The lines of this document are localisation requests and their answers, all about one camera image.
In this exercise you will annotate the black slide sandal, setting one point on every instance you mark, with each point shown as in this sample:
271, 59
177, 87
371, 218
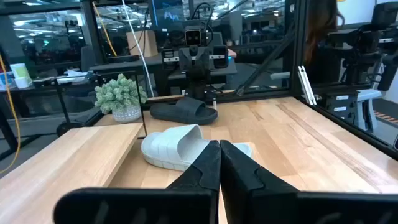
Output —
183, 113

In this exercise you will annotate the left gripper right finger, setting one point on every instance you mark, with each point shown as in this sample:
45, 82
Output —
248, 199

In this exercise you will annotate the background black robot arm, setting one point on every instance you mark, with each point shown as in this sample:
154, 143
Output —
360, 46

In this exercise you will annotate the white slide sandal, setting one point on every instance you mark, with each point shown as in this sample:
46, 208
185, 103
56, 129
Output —
171, 149

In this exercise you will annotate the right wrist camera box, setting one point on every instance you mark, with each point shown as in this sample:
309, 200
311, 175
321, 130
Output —
193, 35

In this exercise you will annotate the blue and white box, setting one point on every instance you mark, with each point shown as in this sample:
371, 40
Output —
5, 81

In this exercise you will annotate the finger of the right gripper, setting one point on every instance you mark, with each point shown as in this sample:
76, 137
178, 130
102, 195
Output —
202, 59
186, 59

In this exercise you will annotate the aluminium bracket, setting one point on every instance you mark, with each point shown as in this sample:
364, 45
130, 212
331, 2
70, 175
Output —
306, 84

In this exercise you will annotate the white stand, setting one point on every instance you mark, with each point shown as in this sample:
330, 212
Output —
368, 105

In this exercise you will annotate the black stand with round base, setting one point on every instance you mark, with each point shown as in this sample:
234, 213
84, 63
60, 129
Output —
66, 127

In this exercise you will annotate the cardboard box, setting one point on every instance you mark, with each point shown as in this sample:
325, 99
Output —
143, 43

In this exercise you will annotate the black frame post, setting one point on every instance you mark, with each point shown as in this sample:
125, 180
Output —
297, 46

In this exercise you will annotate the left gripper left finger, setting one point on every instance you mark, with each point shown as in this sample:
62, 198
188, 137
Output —
192, 199

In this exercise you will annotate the black box with white labels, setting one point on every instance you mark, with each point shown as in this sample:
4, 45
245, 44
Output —
339, 105

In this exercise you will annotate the white and green wipes container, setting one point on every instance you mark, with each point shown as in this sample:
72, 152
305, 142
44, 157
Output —
21, 76

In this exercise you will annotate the wooden shelf with black frame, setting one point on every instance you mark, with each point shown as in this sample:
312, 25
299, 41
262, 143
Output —
62, 165

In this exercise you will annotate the person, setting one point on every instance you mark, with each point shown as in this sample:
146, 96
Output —
320, 34

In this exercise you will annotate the green plant in white pot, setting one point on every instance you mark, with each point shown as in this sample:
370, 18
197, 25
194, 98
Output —
119, 93

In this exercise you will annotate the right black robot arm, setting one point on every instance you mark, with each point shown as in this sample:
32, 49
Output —
199, 82

